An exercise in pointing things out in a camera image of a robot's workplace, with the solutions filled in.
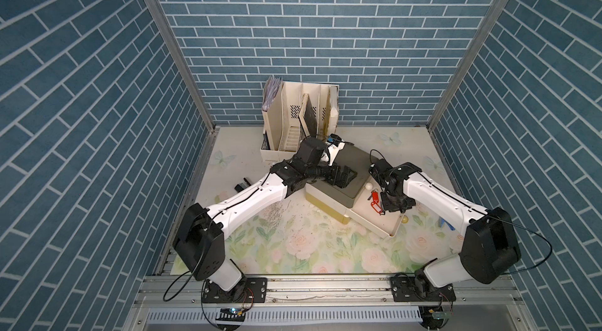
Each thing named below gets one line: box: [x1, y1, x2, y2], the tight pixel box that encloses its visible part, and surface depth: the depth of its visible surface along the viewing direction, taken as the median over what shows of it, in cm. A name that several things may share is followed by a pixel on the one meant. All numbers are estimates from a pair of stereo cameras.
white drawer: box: [345, 178, 404, 239], surface depth 84 cm
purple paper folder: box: [261, 75, 284, 113], surface depth 94 cm
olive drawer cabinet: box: [304, 143, 373, 225], surface depth 82 cm
